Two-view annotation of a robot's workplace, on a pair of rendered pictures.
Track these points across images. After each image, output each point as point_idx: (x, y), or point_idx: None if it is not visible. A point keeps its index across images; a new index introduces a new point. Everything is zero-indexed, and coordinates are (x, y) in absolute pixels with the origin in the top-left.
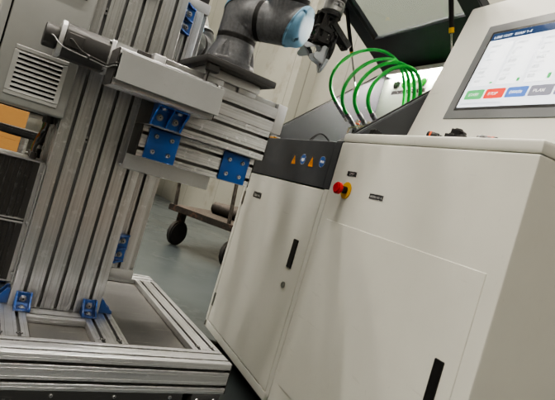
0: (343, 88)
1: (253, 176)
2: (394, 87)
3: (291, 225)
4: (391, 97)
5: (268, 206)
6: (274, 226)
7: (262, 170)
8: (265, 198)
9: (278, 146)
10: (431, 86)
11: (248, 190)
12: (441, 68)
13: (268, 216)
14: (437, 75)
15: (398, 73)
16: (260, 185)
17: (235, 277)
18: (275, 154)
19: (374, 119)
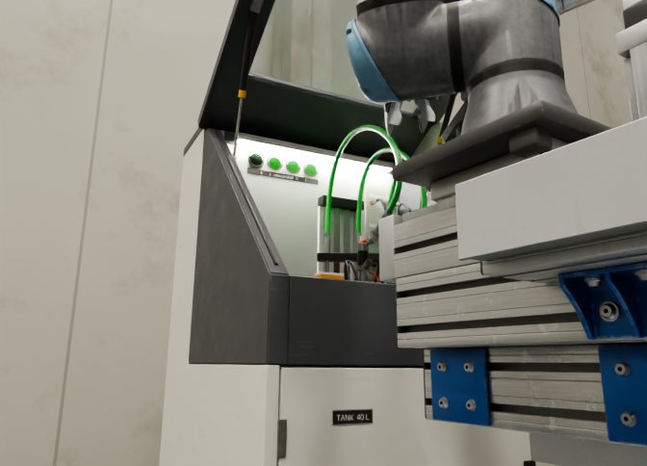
0: (427, 197)
1: (302, 375)
2: (254, 163)
3: (504, 442)
4: (250, 179)
5: (412, 429)
6: (456, 460)
7: (341, 357)
8: (393, 417)
9: (382, 300)
10: (327, 179)
11: (297, 415)
12: (347, 161)
13: (425, 451)
14: (331, 167)
15: (268, 143)
16: (353, 392)
17: None
18: (379, 319)
19: None
